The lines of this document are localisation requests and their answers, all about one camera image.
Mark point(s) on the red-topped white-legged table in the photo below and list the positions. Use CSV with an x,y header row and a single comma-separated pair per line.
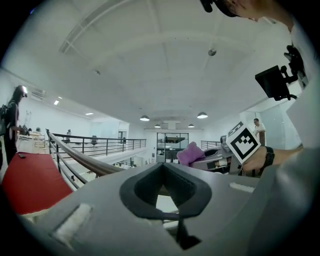
x,y
32,182

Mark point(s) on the dark curved handrail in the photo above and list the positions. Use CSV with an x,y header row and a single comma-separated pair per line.
x,y
87,161

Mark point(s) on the person's right forearm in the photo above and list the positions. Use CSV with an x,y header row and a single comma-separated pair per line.
x,y
287,155

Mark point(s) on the black metal railing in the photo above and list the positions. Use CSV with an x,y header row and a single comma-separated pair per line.
x,y
107,147
211,141

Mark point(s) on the person's head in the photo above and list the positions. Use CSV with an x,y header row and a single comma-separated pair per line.
x,y
262,10

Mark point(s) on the person's right hand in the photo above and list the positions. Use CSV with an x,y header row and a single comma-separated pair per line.
x,y
256,160

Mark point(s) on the person's white t-shirt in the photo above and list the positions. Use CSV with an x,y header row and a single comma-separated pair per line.
x,y
303,120

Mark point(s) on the black-framed glass partition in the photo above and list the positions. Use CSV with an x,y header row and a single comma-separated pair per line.
x,y
172,147

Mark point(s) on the grey office chair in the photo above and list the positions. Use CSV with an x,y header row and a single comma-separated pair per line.
x,y
68,135

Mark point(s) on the black wristwatch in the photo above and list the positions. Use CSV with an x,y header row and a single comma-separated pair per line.
x,y
269,156

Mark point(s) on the round ceiling smoke detector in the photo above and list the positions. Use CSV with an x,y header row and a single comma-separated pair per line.
x,y
212,52

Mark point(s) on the black head-worn camera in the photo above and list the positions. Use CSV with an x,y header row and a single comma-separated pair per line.
x,y
207,5

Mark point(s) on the purple cloth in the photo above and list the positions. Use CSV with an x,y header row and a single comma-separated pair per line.
x,y
190,153

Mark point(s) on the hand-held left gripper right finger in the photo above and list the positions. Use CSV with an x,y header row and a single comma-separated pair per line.
x,y
220,212

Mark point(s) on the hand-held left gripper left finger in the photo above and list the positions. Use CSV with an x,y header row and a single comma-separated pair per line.
x,y
105,225

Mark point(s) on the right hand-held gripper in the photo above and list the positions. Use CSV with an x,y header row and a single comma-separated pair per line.
x,y
243,145

